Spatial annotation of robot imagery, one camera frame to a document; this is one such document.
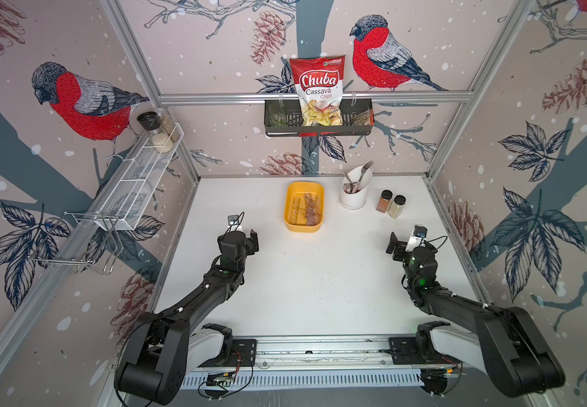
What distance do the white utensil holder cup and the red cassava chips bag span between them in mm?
237

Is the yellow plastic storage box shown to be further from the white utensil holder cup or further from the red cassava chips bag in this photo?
the red cassava chips bag

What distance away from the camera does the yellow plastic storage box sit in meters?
1.03

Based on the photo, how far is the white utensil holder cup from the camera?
104cm

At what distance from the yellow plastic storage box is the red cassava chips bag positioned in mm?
323

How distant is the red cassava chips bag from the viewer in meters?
0.81

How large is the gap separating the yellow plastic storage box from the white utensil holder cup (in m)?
0.10
